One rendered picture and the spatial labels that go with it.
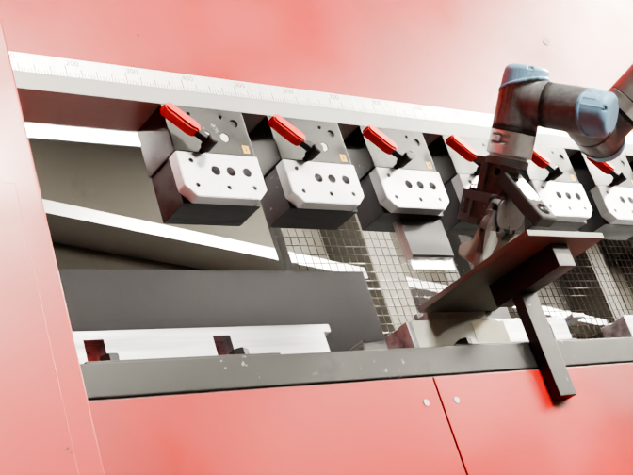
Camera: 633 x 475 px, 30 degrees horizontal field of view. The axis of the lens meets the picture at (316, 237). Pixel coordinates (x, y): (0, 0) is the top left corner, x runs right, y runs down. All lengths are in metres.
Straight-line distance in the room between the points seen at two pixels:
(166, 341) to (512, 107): 0.70
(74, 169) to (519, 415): 3.75
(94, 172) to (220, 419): 3.99
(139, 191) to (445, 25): 3.30
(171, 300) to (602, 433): 0.90
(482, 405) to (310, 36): 0.75
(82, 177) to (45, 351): 4.08
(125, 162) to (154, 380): 4.19
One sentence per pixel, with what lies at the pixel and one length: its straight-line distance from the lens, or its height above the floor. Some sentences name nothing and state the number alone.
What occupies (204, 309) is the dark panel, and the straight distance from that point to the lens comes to 2.37.
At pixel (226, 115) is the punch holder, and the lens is 1.88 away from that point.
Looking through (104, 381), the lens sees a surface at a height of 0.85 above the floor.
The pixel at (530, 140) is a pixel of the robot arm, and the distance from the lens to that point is 1.96.
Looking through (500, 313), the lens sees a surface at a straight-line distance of 2.08.
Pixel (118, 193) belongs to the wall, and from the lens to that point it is 5.42.
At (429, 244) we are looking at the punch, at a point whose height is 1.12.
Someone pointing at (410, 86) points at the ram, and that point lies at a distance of 2.22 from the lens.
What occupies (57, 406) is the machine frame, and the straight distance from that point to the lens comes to 1.23.
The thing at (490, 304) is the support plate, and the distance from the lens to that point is 2.03.
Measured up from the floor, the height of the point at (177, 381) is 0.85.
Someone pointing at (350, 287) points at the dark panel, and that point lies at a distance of 2.63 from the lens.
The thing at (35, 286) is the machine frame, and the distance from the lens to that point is 1.28.
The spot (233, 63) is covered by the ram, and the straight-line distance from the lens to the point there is 1.96.
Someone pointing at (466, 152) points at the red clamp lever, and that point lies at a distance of 2.15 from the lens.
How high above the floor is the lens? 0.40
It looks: 23 degrees up
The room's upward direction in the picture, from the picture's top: 18 degrees counter-clockwise
